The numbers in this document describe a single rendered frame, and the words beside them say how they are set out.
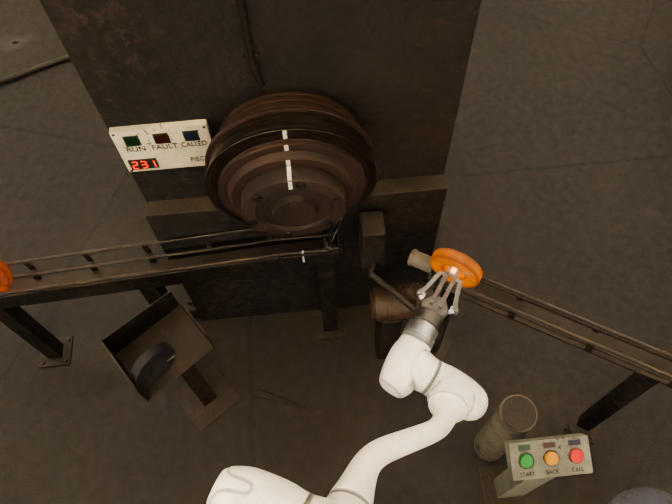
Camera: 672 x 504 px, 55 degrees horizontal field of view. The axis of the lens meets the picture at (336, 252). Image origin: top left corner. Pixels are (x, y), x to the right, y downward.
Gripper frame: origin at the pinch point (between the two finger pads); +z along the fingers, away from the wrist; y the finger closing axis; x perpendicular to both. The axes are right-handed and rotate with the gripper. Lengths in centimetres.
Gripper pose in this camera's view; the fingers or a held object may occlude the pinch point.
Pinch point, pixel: (456, 265)
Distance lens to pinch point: 187.3
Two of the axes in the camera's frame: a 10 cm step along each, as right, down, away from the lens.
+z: 4.9, -8.0, 3.5
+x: -0.5, -4.3, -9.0
